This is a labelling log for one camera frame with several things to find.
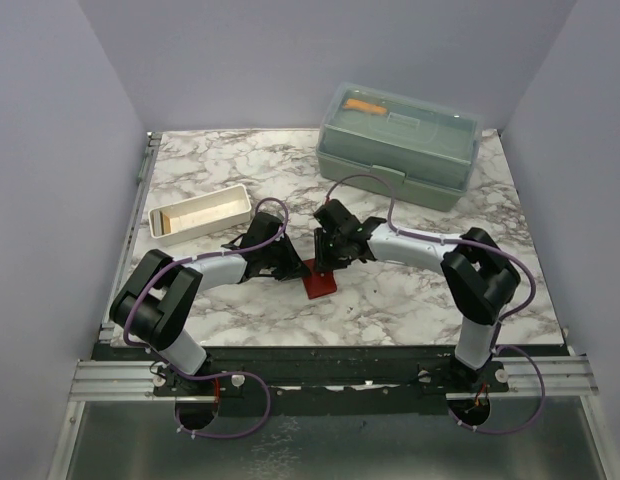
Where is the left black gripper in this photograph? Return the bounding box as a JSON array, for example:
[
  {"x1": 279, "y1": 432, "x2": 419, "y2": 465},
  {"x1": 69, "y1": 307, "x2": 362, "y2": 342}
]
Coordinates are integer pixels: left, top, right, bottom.
[{"x1": 261, "y1": 234, "x2": 312, "y2": 282}]

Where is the red leather card holder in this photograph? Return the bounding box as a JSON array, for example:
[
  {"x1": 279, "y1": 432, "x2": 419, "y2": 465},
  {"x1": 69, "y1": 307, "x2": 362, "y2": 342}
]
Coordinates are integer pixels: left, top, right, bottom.
[{"x1": 302, "y1": 259, "x2": 337, "y2": 300}]

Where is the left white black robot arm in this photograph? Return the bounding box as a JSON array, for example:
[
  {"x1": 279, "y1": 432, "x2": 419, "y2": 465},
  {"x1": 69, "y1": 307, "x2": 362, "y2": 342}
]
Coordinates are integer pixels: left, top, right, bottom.
[{"x1": 109, "y1": 212, "x2": 311, "y2": 395}]

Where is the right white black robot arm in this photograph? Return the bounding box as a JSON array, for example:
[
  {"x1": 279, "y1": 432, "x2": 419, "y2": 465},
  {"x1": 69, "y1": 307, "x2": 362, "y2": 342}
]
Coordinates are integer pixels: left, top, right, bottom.
[{"x1": 314, "y1": 199, "x2": 521, "y2": 392}]

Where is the stack of cards in tray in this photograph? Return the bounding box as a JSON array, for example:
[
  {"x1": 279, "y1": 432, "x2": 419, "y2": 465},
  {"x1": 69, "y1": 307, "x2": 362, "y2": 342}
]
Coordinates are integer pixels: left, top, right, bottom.
[{"x1": 159, "y1": 211, "x2": 172, "y2": 236}]

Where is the white rectangular plastic tray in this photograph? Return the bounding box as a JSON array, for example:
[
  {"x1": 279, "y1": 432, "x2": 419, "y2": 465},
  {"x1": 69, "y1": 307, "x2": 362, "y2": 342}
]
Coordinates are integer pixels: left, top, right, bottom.
[{"x1": 148, "y1": 184, "x2": 252, "y2": 246}]

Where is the green plastic toolbox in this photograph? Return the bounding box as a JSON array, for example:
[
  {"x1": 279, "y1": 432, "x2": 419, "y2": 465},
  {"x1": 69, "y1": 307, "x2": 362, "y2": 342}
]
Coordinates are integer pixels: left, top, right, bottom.
[{"x1": 315, "y1": 83, "x2": 483, "y2": 212}]

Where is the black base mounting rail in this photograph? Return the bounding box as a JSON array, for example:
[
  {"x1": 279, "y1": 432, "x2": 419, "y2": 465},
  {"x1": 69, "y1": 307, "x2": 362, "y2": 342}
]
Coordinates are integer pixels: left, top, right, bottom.
[{"x1": 92, "y1": 342, "x2": 511, "y2": 419}]

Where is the orange handled tool in toolbox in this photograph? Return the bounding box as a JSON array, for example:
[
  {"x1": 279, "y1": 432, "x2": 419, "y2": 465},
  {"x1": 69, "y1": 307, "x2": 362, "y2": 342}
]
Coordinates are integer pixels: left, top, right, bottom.
[{"x1": 342, "y1": 98, "x2": 388, "y2": 116}]

